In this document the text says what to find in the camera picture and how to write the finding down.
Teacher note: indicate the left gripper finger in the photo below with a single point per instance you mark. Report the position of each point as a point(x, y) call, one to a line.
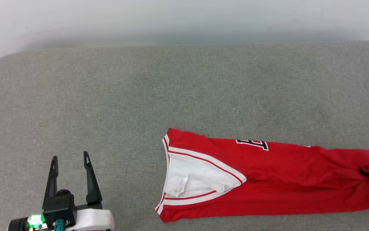
point(51, 183)
point(92, 189)

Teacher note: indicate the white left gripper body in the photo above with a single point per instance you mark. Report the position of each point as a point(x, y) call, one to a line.
point(91, 220)

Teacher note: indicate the red basketball jersey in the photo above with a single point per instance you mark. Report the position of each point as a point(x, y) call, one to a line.
point(284, 179)

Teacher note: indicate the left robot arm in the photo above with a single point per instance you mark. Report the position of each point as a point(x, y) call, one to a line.
point(16, 225)

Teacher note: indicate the grey fabric sofa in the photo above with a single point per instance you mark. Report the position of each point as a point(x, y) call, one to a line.
point(184, 89)

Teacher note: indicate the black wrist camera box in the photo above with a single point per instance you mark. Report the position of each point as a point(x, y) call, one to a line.
point(59, 207)

